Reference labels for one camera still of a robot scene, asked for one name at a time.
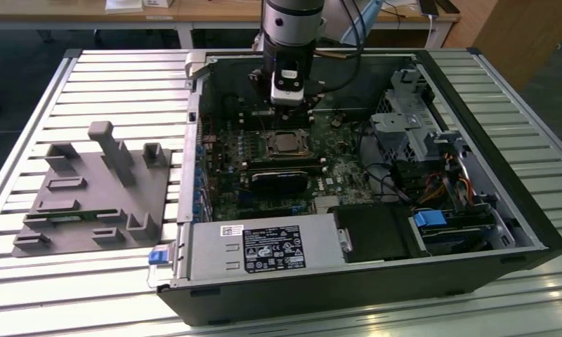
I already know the silver chipset heatsink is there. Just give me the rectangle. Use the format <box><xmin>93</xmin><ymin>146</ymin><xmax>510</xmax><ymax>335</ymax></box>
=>
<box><xmin>314</xmin><ymin>196</ymin><xmax>340</xmax><ymax>213</ymax></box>

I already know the blue disk carrier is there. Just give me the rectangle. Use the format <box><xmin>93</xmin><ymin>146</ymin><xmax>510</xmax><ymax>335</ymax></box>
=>
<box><xmin>411</xmin><ymin>209</ymin><xmax>447</xmax><ymax>230</ymax></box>

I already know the black plastic shroud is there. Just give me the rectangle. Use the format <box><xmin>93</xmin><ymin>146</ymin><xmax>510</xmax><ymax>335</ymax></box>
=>
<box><xmin>330</xmin><ymin>203</ymin><xmax>429</xmax><ymax>264</ymax></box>

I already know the grey parts rack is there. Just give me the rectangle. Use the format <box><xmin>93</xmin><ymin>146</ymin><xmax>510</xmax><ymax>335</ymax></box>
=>
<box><xmin>9</xmin><ymin>121</ymin><xmax>175</xmax><ymax>259</ymax></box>

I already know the wooden cabinet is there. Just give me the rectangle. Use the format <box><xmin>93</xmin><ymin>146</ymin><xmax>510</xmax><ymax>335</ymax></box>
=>
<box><xmin>470</xmin><ymin>0</ymin><xmax>562</xmax><ymax>91</ymax></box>

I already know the CPU socket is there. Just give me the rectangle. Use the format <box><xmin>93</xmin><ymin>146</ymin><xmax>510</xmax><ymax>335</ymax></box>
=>
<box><xmin>260</xmin><ymin>128</ymin><xmax>312</xmax><ymax>159</ymax></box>

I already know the black graphics card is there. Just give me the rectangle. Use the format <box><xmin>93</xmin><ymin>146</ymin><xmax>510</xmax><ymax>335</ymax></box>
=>
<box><xmin>241</xmin><ymin>168</ymin><xmax>311</xmax><ymax>194</ymax></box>

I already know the silver case bracket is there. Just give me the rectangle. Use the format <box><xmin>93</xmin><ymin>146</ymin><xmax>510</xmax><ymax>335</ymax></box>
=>
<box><xmin>184</xmin><ymin>51</ymin><xmax>217</xmax><ymax>81</ymax></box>

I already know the silver CPU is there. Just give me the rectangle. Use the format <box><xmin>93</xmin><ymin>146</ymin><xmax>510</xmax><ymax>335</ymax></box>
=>
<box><xmin>268</xmin><ymin>132</ymin><xmax>306</xmax><ymax>154</ymax></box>

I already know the yellow orange wire bundle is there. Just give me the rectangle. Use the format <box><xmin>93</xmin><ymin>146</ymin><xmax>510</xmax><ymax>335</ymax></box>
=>
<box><xmin>416</xmin><ymin>150</ymin><xmax>477</xmax><ymax>211</ymax></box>

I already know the green RAM stick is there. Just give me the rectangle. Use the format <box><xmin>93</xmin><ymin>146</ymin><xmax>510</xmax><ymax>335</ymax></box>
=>
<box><xmin>25</xmin><ymin>209</ymin><xmax>121</xmax><ymax>223</ymax></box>

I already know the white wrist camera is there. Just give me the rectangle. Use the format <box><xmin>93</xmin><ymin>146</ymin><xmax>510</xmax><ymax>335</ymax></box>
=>
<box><xmin>270</xmin><ymin>68</ymin><xmax>306</xmax><ymax>106</ymax></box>

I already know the blue case latch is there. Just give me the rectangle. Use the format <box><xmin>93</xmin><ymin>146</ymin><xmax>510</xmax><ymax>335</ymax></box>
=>
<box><xmin>148</xmin><ymin>245</ymin><xmax>175</xmax><ymax>265</ymax></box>

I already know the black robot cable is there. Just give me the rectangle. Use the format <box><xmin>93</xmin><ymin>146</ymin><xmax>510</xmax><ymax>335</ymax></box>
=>
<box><xmin>320</xmin><ymin>0</ymin><xmax>374</xmax><ymax>95</ymax></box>

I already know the metal socket cover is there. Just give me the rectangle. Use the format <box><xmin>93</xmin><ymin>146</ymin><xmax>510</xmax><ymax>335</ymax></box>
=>
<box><xmin>262</xmin><ymin>128</ymin><xmax>312</xmax><ymax>159</ymax></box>

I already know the silver power supply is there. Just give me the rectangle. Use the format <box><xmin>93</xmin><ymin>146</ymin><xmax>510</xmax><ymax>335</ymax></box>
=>
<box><xmin>171</xmin><ymin>213</ymin><xmax>356</xmax><ymax>282</ymax></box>

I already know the pale blue teach pendant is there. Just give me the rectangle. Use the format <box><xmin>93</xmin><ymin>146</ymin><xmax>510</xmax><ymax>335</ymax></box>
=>
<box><xmin>338</xmin><ymin>0</ymin><xmax>386</xmax><ymax>45</ymax></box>

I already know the metal drive cage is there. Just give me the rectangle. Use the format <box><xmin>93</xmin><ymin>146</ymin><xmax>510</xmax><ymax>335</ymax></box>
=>
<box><xmin>368</xmin><ymin>68</ymin><xmax>467</xmax><ymax>164</ymax></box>

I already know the black PC case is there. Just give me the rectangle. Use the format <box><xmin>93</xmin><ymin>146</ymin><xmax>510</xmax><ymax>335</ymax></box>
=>
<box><xmin>155</xmin><ymin>47</ymin><xmax>562</xmax><ymax>326</ymax></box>

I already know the green motherboard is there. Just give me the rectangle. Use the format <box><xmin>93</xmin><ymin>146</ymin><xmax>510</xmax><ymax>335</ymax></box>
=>
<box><xmin>199</xmin><ymin>111</ymin><xmax>374</xmax><ymax>223</ymax></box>

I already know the wooden desk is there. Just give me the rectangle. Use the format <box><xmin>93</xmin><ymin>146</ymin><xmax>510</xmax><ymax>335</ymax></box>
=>
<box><xmin>0</xmin><ymin>0</ymin><xmax>463</xmax><ymax>50</ymax></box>

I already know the white cable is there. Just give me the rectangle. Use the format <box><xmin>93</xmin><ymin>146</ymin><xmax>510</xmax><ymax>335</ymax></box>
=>
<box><xmin>420</xmin><ymin>12</ymin><xmax>441</xmax><ymax>49</ymax></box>

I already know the white paper box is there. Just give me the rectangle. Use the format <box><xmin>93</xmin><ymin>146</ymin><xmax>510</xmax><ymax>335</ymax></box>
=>
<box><xmin>105</xmin><ymin>0</ymin><xmax>144</xmax><ymax>14</ymax></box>

